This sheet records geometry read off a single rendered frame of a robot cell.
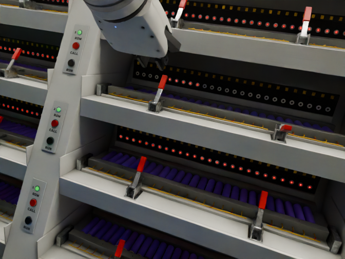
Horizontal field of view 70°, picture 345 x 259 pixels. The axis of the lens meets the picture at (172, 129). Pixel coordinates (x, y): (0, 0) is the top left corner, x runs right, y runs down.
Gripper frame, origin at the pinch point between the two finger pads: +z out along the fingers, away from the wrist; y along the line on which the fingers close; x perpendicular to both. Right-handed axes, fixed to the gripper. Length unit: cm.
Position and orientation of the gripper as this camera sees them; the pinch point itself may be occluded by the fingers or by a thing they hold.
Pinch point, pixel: (152, 57)
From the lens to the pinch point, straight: 49.1
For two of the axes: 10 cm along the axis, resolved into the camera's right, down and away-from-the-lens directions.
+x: 2.8, -9.4, 1.8
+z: 2.0, 2.4, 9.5
